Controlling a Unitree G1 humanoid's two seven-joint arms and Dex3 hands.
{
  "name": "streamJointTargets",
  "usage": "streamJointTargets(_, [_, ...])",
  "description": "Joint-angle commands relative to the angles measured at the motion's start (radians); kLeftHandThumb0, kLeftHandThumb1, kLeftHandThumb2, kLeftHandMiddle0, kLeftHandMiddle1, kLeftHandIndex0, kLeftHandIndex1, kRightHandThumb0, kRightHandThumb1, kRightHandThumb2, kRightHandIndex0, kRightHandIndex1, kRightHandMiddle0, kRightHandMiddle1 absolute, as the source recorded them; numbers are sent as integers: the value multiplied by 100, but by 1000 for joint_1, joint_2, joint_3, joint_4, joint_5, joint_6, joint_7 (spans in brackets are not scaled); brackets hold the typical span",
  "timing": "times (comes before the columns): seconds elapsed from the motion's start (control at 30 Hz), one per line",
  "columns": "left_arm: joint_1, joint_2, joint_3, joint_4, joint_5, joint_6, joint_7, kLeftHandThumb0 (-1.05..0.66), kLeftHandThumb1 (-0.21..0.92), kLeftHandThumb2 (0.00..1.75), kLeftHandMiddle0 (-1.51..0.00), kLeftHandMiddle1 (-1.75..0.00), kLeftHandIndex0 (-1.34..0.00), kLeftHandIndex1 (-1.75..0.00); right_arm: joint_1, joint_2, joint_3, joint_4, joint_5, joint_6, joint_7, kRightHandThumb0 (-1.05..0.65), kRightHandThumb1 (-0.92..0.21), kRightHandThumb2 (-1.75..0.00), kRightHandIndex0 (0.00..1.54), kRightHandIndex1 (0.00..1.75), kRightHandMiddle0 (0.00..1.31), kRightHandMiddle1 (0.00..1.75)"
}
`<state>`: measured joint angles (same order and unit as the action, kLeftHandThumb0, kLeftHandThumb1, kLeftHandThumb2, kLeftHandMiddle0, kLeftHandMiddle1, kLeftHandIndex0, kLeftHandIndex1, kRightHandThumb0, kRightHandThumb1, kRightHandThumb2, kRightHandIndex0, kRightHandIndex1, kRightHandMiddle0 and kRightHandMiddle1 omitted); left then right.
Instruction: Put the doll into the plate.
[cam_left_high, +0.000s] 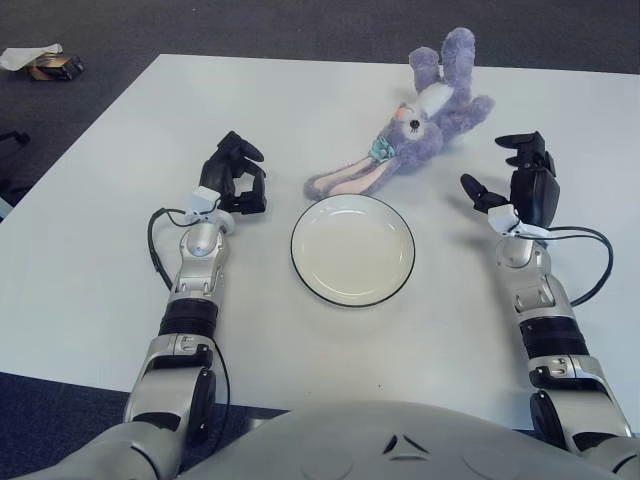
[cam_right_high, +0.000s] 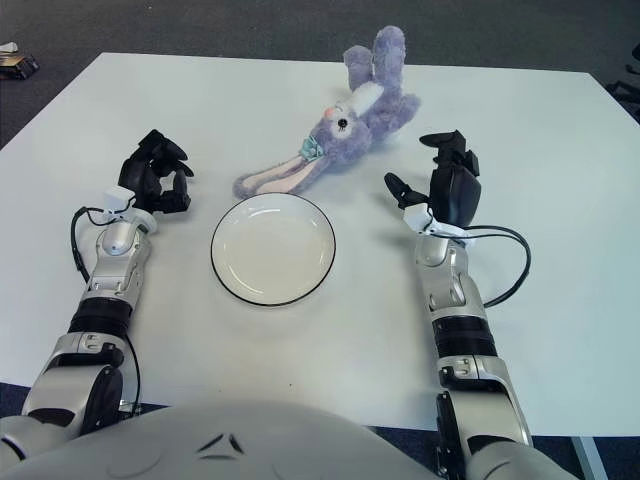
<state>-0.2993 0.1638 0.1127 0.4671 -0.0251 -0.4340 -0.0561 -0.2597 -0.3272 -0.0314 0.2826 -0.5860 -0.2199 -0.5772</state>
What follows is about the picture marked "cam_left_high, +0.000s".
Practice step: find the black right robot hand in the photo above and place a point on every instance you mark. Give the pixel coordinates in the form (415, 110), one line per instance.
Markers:
(537, 190)

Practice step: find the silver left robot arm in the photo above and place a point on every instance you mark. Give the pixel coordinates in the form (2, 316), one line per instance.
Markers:
(192, 280)

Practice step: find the white wrist sensor box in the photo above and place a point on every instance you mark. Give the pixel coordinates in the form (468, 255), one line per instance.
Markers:
(502, 217)
(204, 199)

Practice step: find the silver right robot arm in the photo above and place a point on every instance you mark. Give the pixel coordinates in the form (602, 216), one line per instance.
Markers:
(545, 310)

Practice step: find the black chair base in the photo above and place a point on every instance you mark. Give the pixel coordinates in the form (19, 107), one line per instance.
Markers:
(20, 136)

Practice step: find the grey robot torso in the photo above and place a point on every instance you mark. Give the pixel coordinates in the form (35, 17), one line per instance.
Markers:
(320, 450)

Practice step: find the purple plush bunny doll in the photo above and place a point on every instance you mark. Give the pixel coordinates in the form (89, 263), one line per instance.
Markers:
(420, 140)

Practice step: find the white plate black rim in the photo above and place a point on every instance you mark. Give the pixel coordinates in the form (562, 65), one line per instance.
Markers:
(350, 250)

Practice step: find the white crumpled cloth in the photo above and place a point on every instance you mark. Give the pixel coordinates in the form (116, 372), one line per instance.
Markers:
(20, 56)

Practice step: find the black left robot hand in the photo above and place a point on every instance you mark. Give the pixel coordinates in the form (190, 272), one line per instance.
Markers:
(217, 170)

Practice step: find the brown cardboard box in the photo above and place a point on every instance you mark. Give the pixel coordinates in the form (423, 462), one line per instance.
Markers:
(65, 67)

